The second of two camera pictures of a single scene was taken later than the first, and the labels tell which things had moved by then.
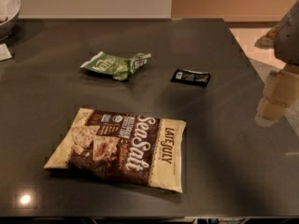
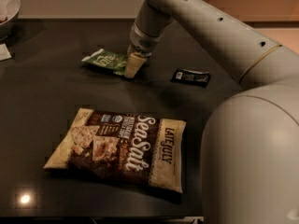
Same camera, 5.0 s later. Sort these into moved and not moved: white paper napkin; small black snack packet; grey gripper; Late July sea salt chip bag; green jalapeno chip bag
Moved: grey gripper; green jalapeno chip bag
Not moved: Late July sea salt chip bag; white paper napkin; small black snack packet
